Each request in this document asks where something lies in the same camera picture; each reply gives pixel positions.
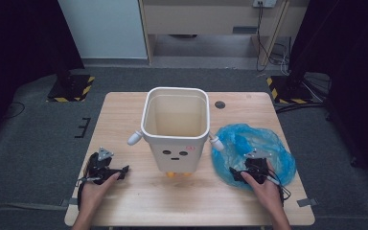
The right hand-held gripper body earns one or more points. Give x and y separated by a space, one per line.
256 166

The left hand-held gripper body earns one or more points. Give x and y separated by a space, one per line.
99 166

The blue plastic trash bag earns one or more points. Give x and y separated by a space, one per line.
274 150

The cream face trash bin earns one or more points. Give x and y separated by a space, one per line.
175 127

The person's right hand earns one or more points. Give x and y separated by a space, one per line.
268 191

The person's left hand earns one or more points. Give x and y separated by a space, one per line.
92 195

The grey tape piece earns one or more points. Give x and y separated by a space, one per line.
306 202
69 202

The dark round table grommet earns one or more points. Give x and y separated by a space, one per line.
219 104

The striped black stand base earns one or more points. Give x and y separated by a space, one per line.
289 91
72 89

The white partition panel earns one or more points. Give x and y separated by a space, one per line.
102 28

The black curtain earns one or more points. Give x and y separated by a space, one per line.
354 64
16 48

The light wooden desk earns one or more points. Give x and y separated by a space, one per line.
198 19

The white wall socket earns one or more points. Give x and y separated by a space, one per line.
264 3

